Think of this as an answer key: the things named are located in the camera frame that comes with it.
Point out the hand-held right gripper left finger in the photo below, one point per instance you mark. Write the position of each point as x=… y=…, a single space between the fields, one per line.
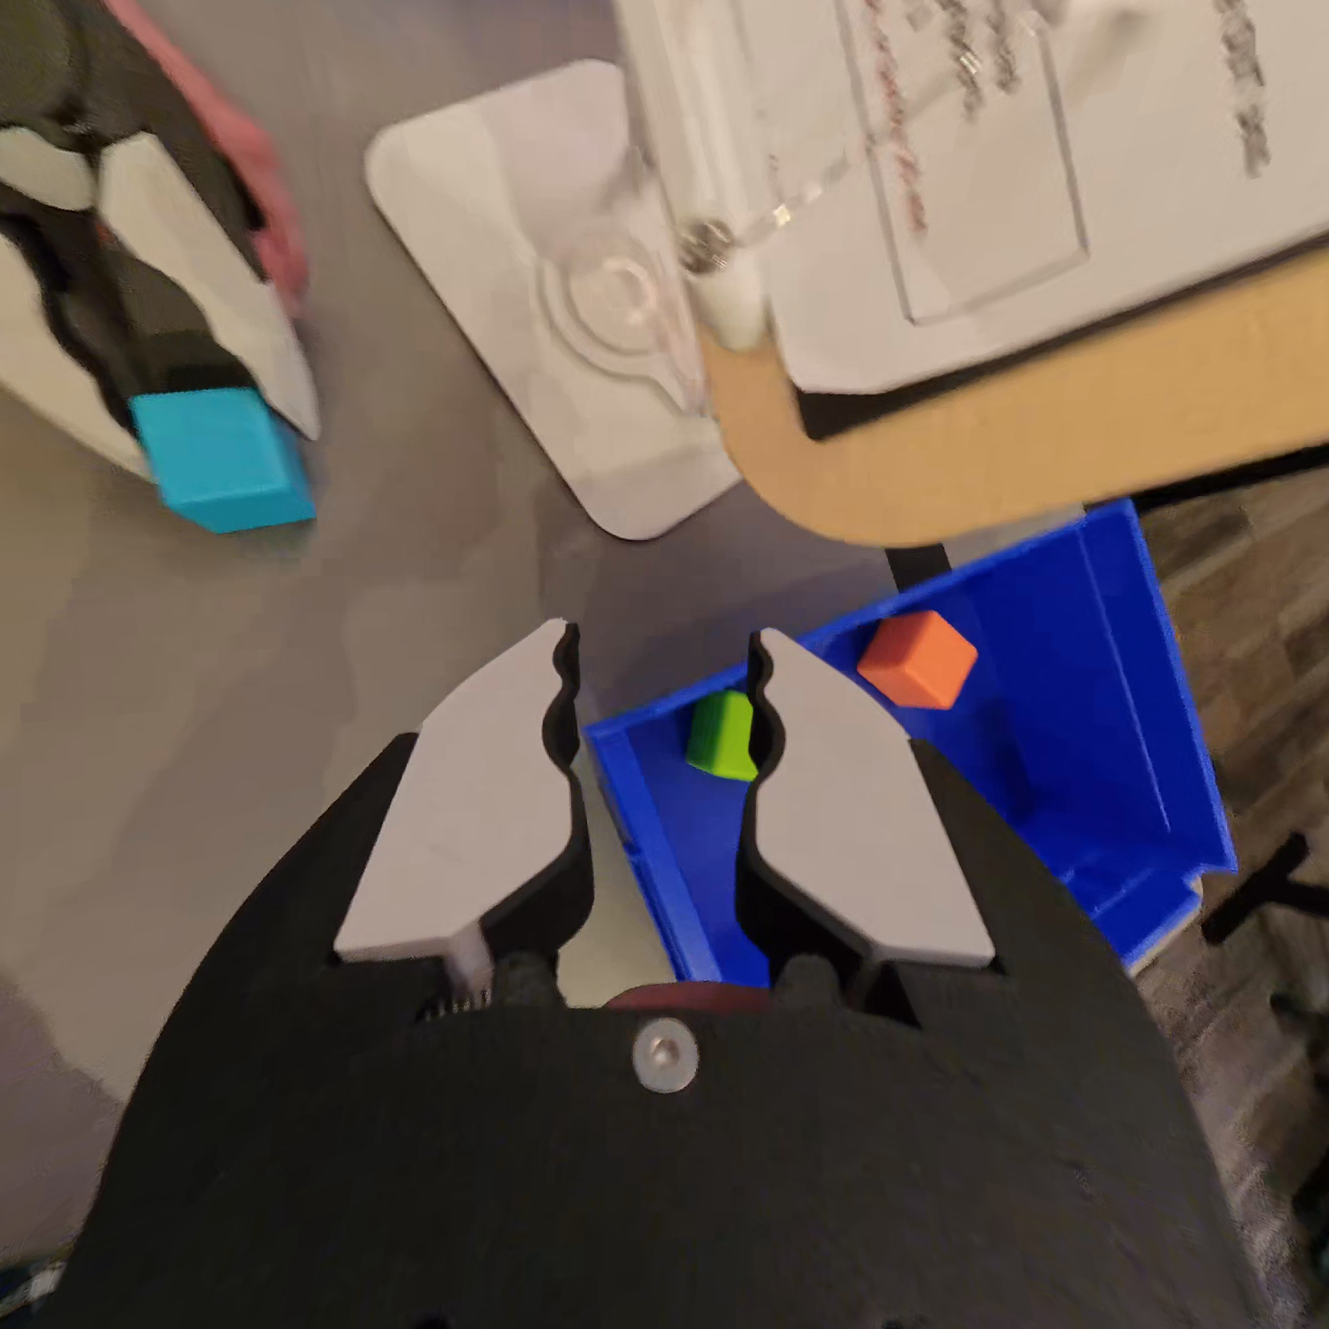
x=467 y=819

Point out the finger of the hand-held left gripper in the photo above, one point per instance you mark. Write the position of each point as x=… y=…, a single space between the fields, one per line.
x=42 y=353
x=197 y=259

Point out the white instruction sheet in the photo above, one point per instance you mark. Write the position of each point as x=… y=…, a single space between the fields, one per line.
x=1173 y=239

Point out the person's left hand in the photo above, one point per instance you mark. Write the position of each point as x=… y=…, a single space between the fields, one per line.
x=265 y=196

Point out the orange cube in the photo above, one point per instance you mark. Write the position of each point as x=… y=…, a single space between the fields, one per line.
x=920 y=660

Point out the green cube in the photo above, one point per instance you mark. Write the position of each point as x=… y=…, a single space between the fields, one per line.
x=720 y=737

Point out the white metal stand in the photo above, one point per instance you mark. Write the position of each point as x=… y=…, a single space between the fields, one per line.
x=478 y=207

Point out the blue plastic bin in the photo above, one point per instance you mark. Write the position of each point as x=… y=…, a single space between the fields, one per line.
x=1059 y=747

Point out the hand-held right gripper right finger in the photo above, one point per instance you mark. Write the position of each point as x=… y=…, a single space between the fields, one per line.
x=861 y=830

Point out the black table leg frame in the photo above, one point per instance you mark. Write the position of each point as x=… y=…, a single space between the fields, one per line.
x=1257 y=887

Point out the cyan cube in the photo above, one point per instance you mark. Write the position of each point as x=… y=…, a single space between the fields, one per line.
x=224 y=462

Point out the grey desk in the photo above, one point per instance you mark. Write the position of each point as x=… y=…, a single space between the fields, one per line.
x=208 y=726

